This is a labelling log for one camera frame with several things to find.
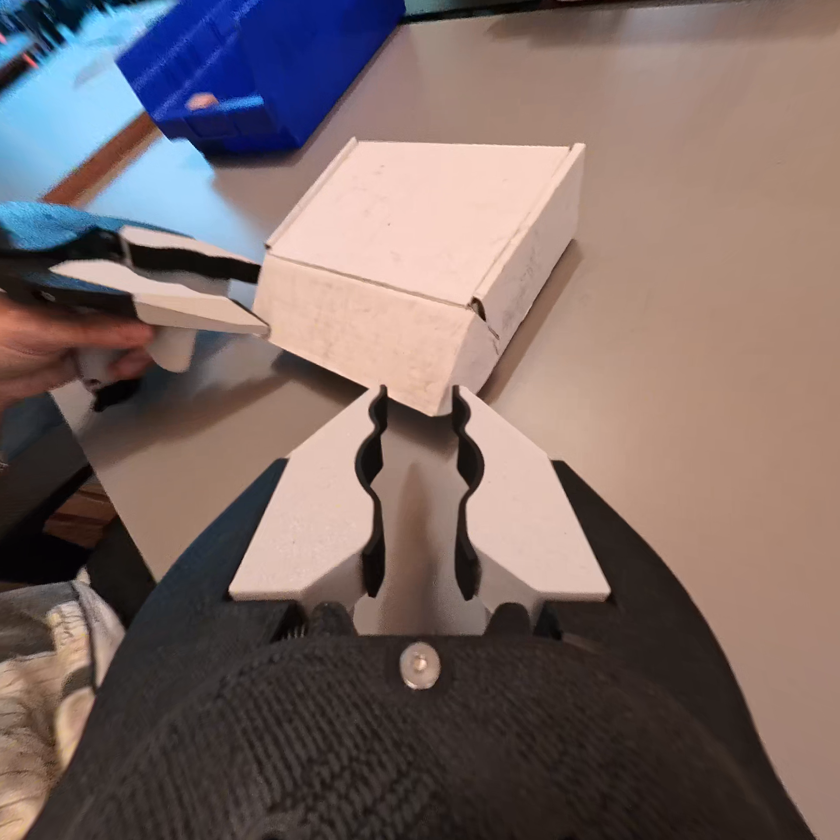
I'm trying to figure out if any blue plastic bin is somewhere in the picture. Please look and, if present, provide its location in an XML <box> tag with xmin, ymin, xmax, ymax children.
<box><xmin>117</xmin><ymin>0</ymin><xmax>406</xmax><ymax>158</ymax></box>

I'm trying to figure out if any white cardboard mailer box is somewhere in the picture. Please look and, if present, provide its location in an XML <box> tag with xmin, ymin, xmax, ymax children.
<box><xmin>252</xmin><ymin>138</ymin><xmax>586</xmax><ymax>416</ymax></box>

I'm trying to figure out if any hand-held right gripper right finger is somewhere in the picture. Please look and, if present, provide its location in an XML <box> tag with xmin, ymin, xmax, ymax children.
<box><xmin>453</xmin><ymin>386</ymin><xmax>611</xmax><ymax>614</ymax></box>

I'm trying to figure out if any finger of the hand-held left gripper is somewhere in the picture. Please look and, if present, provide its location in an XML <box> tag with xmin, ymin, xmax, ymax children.
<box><xmin>49</xmin><ymin>258</ymin><xmax>272</xmax><ymax>373</ymax></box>
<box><xmin>119</xmin><ymin>224</ymin><xmax>265</xmax><ymax>286</ymax></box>

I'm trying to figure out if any grey desk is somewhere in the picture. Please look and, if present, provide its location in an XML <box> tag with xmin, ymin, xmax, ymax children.
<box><xmin>39</xmin><ymin>0</ymin><xmax>840</xmax><ymax>840</ymax></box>

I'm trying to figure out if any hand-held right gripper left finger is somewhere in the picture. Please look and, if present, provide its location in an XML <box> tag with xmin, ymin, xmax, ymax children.
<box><xmin>228</xmin><ymin>386</ymin><xmax>389</xmax><ymax>605</ymax></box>

